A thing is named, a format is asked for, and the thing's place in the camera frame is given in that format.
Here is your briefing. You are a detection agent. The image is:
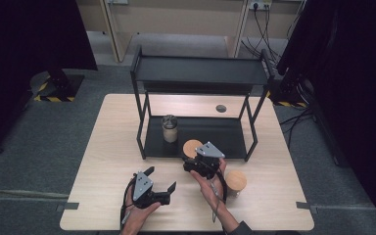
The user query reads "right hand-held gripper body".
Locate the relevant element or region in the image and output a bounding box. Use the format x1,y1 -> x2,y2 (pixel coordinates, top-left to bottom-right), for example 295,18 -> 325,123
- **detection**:
182,140 -> 226,180

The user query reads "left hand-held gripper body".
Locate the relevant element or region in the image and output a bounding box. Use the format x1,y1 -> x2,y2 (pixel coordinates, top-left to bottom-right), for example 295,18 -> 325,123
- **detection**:
131,170 -> 172,211

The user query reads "cinnamon jar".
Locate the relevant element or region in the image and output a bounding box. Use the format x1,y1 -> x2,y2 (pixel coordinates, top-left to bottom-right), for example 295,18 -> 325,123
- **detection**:
182,139 -> 204,160

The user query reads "star anise jar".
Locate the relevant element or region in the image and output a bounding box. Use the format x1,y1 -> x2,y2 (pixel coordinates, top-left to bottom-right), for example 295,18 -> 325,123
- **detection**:
224,169 -> 248,199

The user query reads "glass jar with white powder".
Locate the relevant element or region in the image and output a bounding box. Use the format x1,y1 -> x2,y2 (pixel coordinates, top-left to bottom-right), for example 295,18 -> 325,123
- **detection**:
161,114 -> 179,144

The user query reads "black metal rack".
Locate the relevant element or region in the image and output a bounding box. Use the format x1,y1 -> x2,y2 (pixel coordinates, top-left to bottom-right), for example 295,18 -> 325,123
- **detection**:
129,44 -> 276,164

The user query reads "person's left hand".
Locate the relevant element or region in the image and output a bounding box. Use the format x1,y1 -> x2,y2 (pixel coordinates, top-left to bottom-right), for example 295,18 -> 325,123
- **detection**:
122,177 -> 162,231

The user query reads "person's right hand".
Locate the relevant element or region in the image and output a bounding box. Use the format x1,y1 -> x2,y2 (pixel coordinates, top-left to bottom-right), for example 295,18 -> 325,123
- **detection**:
190,158 -> 228,213

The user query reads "grey tape strip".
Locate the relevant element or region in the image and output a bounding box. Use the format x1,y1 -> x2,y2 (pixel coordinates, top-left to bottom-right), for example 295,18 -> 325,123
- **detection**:
296,201 -> 317,214
57,202 -> 80,212

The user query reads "stand base with striped tape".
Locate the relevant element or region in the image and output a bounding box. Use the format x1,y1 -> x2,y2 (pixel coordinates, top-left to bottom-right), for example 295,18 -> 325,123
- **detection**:
267,74 -> 309,109
28,70 -> 86,103

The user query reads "white desk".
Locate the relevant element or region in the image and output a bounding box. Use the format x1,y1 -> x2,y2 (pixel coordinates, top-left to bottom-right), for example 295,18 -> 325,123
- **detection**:
76,0 -> 307,64

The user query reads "black curtain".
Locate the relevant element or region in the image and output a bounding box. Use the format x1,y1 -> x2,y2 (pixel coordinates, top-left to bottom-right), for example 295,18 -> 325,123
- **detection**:
0,0 -> 98,158
275,0 -> 376,226

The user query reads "left hand-held gripper cable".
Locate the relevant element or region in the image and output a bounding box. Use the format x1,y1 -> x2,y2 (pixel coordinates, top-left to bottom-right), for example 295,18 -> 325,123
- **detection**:
119,177 -> 136,231

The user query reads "hand-held gripper cable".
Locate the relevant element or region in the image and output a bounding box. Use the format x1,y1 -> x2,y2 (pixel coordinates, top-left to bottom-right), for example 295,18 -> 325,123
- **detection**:
119,177 -> 136,231
210,172 -> 228,224

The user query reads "right hand-held gripper cable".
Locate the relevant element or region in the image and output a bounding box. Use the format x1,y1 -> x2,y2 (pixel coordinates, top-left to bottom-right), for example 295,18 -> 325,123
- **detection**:
210,172 -> 228,224

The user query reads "black floor cable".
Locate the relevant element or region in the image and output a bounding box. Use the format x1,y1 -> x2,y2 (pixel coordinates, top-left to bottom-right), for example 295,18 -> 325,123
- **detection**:
241,3 -> 295,67
278,107 -> 314,148

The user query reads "wall power outlet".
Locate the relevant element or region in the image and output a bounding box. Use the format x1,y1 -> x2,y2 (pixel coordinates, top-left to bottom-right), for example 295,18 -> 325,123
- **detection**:
248,0 -> 273,10

